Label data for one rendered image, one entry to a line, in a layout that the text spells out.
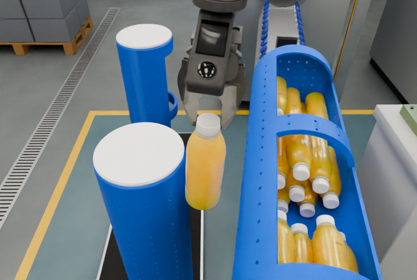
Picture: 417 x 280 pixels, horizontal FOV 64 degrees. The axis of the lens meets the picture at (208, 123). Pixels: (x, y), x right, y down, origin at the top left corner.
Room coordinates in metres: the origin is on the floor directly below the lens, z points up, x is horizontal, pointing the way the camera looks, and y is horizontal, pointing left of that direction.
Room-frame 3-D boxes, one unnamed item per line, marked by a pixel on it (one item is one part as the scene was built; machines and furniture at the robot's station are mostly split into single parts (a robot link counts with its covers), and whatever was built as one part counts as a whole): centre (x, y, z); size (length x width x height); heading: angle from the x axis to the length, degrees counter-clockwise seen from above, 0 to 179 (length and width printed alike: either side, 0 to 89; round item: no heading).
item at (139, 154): (0.75, 0.21, 1.03); 0.28 x 0.28 x 0.01
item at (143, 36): (1.59, 0.33, 1.03); 0.28 x 0.28 x 0.01
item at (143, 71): (1.59, 0.33, 0.59); 0.28 x 0.28 x 0.88
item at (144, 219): (0.75, 0.21, 0.59); 0.28 x 0.28 x 0.88
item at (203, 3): (0.45, -0.01, 1.55); 0.09 x 0.08 x 0.12; 173
